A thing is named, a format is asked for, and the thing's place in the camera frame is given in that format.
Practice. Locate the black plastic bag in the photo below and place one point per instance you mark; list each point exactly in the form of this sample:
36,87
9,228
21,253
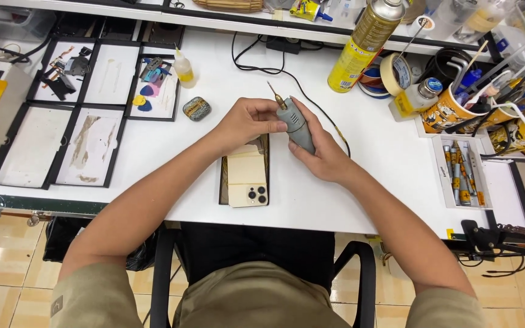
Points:
62,239

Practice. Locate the black-framed tray with picks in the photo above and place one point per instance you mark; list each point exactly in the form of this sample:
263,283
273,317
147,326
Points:
164,107

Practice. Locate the metal table bracket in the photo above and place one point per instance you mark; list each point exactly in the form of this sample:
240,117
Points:
12,213

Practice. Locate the black phone frame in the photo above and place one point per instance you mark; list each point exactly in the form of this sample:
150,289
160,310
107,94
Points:
223,182

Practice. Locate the black clamp stand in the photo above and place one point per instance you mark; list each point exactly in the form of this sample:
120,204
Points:
495,237

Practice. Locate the yellow spray can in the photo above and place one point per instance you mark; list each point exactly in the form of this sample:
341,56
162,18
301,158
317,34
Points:
360,48

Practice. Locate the blue and orange tape rolls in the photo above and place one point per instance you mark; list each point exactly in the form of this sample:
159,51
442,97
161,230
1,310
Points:
371,82

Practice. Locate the patterned grey earbuds case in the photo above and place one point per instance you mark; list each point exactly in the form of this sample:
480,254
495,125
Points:
196,109

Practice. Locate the white tray of screwdriver bits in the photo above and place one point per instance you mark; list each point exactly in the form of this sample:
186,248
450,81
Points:
460,175

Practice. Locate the black power adapter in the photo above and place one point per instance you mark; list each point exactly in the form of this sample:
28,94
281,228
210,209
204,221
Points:
284,45

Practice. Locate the white shelf with supplies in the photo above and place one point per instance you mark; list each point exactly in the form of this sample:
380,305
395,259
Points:
121,9

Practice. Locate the cream masking tape roll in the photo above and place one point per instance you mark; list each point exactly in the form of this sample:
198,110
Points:
392,75

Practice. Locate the yellow printed cup with tools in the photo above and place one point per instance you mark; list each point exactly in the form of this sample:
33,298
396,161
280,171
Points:
517,134
445,111

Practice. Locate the black-framed tray with phone parts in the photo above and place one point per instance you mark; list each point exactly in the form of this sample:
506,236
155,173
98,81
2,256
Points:
48,93

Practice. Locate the black office chair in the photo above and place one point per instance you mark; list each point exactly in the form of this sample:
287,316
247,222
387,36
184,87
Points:
164,273

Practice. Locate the pink plastic pick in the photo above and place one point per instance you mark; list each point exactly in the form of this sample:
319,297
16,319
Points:
156,89

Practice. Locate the black-framed stained white tray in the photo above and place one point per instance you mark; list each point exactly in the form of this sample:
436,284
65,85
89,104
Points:
91,148

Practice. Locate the small squeeze bottle yellow liquid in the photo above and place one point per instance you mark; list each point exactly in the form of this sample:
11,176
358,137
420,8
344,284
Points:
184,70

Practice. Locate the black pot with hex keys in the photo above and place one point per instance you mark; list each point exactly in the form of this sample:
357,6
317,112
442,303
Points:
445,66

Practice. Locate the person's right hand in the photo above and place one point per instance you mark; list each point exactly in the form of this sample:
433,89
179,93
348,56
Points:
328,155

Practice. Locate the grey rotary engraving tool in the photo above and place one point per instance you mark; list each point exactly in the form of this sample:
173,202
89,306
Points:
295,127

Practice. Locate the person's black trousers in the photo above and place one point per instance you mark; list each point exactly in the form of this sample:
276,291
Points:
258,243

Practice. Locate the green cutting mat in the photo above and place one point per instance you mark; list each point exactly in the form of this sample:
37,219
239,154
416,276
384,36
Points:
43,205

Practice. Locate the woven bamboo basket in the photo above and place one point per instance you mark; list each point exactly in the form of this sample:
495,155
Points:
228,4

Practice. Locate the person's left hand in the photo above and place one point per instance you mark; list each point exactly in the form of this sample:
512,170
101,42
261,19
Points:
239,120

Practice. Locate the white bottle with metal cap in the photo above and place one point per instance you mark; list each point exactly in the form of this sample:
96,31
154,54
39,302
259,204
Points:
415,98

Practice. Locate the gold smartphone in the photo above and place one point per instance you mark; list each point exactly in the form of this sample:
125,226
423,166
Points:
246,182

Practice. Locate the blue plastic pick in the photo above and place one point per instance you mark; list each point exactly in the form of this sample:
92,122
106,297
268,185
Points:
146,106
146,90

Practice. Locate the clear plastic box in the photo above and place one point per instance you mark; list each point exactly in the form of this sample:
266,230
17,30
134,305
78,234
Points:
7,25

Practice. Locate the yellow plastic pick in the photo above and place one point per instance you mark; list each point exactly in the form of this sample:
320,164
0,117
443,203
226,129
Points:
138,100

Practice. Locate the black phone parts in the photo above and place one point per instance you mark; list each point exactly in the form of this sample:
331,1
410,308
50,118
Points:
69,68

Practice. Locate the heap of tools and containers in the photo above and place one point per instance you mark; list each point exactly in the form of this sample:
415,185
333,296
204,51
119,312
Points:
524,41

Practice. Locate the yellow glue tube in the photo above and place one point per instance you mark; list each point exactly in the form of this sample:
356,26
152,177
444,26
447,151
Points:
308,10

